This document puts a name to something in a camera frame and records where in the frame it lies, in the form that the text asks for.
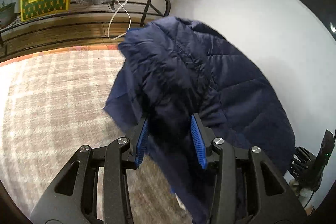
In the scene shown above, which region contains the plaid beige bed blanket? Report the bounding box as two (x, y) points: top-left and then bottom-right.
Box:
(0, 44), (193, 224)

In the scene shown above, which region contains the navy blue puffer jacket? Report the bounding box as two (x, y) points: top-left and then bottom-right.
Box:
(104, 17), (295, 223)

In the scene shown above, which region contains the black metal clothes rack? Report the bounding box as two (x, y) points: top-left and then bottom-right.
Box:
(1, 0), (171, 55)

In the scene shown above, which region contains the beige plush toy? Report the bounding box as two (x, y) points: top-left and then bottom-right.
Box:
(288, 178), (314, 214)

